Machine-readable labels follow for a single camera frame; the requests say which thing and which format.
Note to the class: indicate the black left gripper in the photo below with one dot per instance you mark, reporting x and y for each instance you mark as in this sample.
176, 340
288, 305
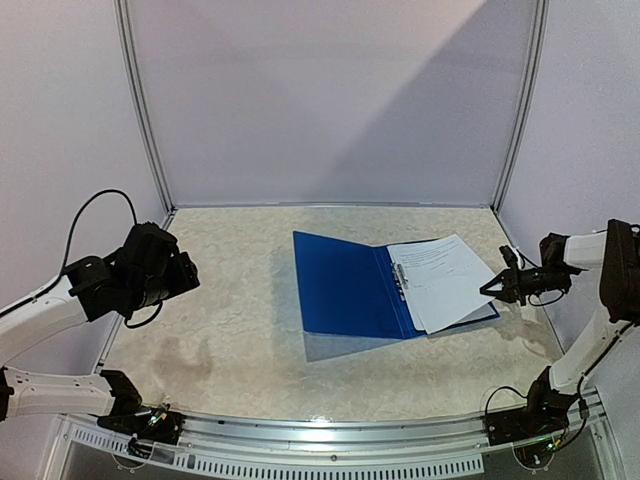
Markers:
185, 276

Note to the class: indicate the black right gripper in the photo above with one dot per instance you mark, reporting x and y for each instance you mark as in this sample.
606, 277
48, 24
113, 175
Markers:
513, 281

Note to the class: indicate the blue plastic clip folder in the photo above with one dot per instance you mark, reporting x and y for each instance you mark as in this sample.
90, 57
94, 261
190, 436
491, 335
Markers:
347, 288

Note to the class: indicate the printed white paper sheet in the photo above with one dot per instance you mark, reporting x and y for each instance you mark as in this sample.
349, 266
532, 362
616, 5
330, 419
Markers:
483, 313

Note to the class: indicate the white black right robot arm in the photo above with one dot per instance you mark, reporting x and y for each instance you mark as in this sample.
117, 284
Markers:
614, 253

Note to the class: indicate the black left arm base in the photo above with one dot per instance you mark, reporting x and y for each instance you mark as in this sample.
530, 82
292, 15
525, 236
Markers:
129, 416

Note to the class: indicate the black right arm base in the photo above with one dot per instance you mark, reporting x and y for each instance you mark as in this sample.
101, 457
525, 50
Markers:
530, 420

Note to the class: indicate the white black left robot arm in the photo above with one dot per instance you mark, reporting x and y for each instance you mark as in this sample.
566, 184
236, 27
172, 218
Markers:
83, 292

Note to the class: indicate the silver metal folder clip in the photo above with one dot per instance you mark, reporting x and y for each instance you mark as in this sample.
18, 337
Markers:
400, 280

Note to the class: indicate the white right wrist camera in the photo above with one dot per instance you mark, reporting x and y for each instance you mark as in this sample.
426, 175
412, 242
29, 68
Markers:
512, 257

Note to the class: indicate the aluminium front rail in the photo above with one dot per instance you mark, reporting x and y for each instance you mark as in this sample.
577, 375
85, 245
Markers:
454, 447

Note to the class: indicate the left aluminium corner post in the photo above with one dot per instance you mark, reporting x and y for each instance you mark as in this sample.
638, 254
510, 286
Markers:
123, 16

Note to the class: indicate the aluminium corner post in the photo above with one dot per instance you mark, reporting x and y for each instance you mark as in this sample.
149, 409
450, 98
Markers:
123, 16
525, 99

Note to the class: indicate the right aluminium corner post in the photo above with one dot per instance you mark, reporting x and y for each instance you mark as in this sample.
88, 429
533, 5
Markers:
525, 99

